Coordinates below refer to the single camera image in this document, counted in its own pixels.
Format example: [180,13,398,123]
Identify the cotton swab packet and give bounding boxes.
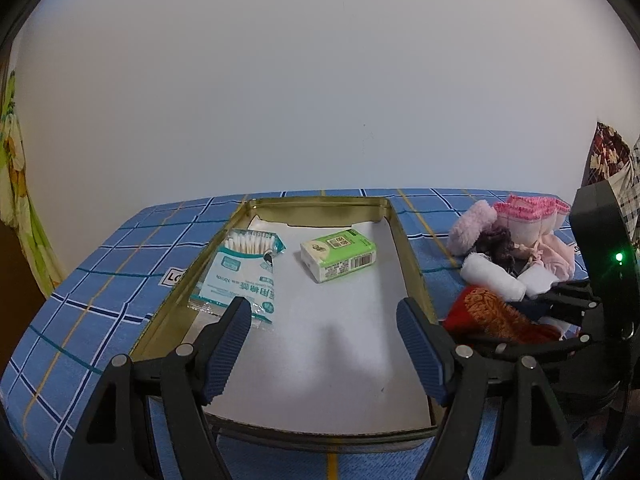
[189,229,287,333]

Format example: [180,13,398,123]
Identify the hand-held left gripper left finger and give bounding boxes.
[60,296,252,480]

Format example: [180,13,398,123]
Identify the green yellow printed cloth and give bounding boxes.
[0,70,64,299]

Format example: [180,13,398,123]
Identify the small white cloth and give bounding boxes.
[517,264,557,301]

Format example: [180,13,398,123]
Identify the dark red floral cloth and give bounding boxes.
[581,121,633,192]

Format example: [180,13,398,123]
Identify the large white cloth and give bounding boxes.
[460,252,527,303]

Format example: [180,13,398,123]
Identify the green tissue pack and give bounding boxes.
[300,228,377,284]

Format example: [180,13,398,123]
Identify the gold metal tin box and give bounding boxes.
[131,198,446,453]

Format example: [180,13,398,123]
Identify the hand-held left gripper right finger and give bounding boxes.
[396,297,586,480]

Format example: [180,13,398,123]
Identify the dark purple fuzzy sock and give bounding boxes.
[472,225,518,267]

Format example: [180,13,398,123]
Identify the white paper box liner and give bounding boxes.
[176,214,435,433]

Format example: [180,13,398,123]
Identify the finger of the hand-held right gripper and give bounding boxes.
[520,281,602,322]
[457,330,597,367]

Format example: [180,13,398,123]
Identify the black white plaid cloth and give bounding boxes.
[607,132,640,252]

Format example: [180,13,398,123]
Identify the blue plaid bed sheet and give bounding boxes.
[0,189,640,480]

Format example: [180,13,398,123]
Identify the pink-trimmed white socks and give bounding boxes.
[494,194,572,245]

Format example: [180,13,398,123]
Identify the light pink cloth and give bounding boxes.
[514,234,577,281]

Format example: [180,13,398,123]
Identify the fluffy pink rolled sock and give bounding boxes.
[446,200,498,256]

